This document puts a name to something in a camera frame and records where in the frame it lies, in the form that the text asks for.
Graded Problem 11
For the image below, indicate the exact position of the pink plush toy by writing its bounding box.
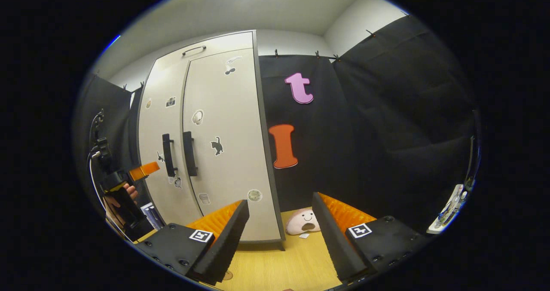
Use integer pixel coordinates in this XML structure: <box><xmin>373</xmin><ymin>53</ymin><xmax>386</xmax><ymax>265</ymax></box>
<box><xmin>286</xmin><ymin>208</ymin><xmax>321</xmax><ymax>239</ymax></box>

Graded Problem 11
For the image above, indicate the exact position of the clear plastic bottle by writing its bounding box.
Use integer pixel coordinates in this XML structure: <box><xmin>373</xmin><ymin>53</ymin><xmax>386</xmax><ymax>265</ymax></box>
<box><xmin>451</xmin><ymin>190</ymin><xmax>469</xmax><ymax>214</ymax></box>
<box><xmin>437</xmin><ymin>196</ymin><xmax>458</xmax><ymax>228</ymax></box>

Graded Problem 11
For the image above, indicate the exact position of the purple striped packet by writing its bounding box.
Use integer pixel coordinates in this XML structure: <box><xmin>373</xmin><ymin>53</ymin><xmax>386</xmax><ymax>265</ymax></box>
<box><xmin>141</xmin><ymin>202</ymin><xmax>165</xmax><ymax>231</ymax></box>

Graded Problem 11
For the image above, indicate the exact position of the black cable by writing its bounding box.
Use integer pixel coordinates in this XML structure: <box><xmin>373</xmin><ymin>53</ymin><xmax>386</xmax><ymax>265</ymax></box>
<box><xmin>88</xmin><ymin>109</ymin><xmax>106</xmax><ymax>154</ymax></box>

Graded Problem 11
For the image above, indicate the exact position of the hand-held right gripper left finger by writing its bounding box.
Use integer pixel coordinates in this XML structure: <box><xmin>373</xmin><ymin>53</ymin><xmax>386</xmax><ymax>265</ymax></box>
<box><xmin>134</xmin><ymin>199</ymin><xmax>250</xmax><ymax>285</ymax></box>

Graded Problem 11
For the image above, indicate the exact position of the white cabinet door phone sticker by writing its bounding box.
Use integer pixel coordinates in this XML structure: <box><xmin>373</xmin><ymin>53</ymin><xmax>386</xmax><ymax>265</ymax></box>
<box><xmin>138</xmin><ymin>60</ymin><xmax>202</xmax><ymax>227</ymax></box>

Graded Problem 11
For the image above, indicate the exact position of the white cable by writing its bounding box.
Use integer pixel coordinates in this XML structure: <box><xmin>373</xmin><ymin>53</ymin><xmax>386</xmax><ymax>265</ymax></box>
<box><xmin>88</xmin><ymin>151</ymin><xmax>129</xmax><ymax>240</ymax></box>

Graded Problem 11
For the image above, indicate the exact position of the white side table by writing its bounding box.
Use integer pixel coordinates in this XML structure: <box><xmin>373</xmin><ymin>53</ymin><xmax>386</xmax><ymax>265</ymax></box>
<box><xmin>427</xmin><ymin>184</ymin><xmax>470</xmax><ymax>235</ymax></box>

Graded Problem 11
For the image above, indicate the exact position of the white cabinet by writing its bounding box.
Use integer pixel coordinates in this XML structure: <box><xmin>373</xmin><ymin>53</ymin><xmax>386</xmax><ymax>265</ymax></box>
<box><xmin>137</xmin><ymin>30</ymin><xmax>286</xmax><ymax>251</ymax></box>

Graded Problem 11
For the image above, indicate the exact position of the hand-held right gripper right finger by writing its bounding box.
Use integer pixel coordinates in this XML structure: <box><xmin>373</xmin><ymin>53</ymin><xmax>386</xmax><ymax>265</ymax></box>
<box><xmin>312</xmin><ymin>192</ymin><xmax>434</xmax><ymax>282</ymax></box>

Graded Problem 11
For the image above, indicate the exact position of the black door handle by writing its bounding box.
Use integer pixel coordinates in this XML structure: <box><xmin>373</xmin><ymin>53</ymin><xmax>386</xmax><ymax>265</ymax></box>
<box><xmin>183</xmin><ymin>131</ymin><xmax>199</xmax><ymax>177</ymax></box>
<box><xmin>162</xmin><ymin>133</ymin><xmax>178</xmax><ymax>178</ymax></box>

